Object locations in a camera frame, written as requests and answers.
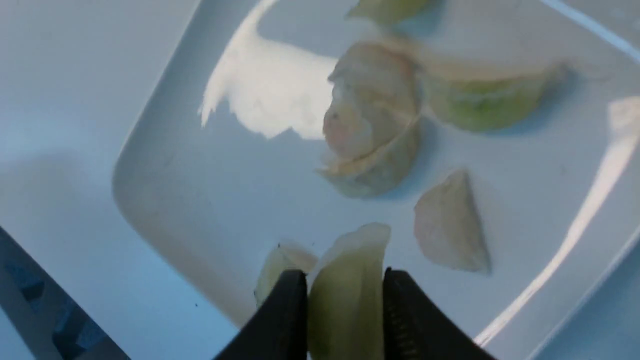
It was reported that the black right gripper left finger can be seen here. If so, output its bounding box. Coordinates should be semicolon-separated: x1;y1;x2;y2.
215;269;307;360

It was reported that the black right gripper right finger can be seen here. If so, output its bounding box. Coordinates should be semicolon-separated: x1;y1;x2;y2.
382;268;494;360

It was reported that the pale dumpling steamer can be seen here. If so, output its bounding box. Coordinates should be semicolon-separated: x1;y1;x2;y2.
253;241;319;309

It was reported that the white square plate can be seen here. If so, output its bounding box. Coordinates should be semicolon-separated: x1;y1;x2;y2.
112;0;639;360

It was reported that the pale dumpling on plate bottom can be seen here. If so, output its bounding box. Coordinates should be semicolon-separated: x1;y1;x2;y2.
315;117;422;199

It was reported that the pink dumpling on plate left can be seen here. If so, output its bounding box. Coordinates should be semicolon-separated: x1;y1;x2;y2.
322;42;419;161

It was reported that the green dumpling on plate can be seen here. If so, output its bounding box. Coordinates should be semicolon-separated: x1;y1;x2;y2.
390;40;576;133

